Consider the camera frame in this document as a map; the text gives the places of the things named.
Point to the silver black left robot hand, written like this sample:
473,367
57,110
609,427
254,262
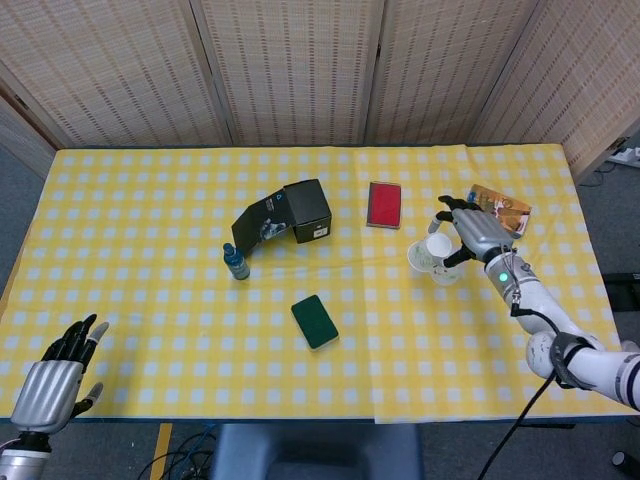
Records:
47,390

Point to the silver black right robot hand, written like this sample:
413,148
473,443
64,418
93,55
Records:
482,232

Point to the white floral paper cup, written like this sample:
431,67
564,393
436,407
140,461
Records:
422,255
447,276

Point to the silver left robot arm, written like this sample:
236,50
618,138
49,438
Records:
22,460

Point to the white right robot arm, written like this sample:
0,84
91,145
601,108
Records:
537,305

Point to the orange printed snack package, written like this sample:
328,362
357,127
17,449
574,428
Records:
510,207

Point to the red rectangular box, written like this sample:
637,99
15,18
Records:
384,205

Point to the yellow checked tablecloth sheet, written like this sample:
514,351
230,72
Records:
175,325
450,350

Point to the white power strip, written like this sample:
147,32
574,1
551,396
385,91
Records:
627,154

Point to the woven folding screen panel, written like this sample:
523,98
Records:
450,70
580,75
290,70
115,70
20,135

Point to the black cardboard box with flap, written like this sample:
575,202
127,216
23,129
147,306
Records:
310,210

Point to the green and yellow sponge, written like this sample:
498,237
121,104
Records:
315,322

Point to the blue spray bottle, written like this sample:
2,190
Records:
237,264

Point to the blue-grey robot torso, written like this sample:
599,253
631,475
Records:
315,450

